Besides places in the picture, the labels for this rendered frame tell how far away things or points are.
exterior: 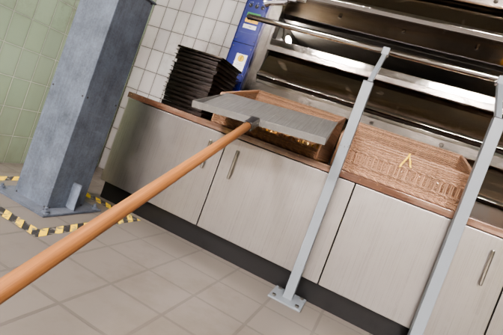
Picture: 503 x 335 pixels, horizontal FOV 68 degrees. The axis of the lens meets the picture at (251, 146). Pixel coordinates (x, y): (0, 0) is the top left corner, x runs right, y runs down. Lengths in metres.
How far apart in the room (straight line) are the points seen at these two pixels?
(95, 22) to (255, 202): 1.01
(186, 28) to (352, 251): 1.77
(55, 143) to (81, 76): 0.30
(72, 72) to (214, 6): 1.17
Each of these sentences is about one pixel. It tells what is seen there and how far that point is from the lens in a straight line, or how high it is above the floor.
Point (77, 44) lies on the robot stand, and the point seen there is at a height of 0.69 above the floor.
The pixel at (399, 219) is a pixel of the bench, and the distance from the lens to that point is 1.61.
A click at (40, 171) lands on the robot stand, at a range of 1.81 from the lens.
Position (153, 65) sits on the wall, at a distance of 2.69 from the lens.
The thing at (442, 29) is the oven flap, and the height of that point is 1.40.
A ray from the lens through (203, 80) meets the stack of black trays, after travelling 2.01.
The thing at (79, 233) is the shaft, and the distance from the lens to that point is 0.69.
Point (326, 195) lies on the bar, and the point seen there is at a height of 0.46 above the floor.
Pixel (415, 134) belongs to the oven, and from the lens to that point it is 2.16.
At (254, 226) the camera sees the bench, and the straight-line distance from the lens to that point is 1.70.
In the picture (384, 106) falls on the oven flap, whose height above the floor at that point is 0.98.
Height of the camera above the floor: 0.60
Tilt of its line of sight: 2 degrees down
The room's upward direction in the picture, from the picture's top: 20 degrees clockwise
